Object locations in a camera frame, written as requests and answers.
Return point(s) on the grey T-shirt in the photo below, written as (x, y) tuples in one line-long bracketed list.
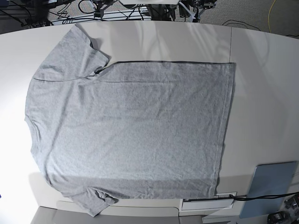
[(128, 130)]

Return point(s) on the blue-grey flat panel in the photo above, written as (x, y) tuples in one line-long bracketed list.
[(268, 179)]

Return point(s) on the black device on floor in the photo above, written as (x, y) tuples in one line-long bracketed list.
[(280, 217)]

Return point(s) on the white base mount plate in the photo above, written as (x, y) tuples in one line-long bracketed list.
[(147, 2)]

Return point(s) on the white cable grommet tray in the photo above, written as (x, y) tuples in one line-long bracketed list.
[(220, 201)]

